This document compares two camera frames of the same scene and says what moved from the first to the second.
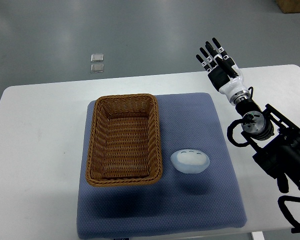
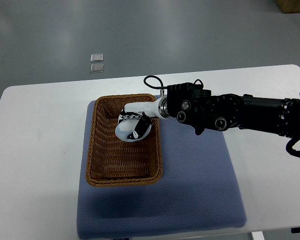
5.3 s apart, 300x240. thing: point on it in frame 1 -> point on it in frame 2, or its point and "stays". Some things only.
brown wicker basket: [124, 146] stays
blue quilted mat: [180, 202] stays
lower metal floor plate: [97, 68] stays
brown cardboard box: [288, 6] stays
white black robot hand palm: [235, 87] -> [158, 108]
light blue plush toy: [190, 161] -> [124, 129]
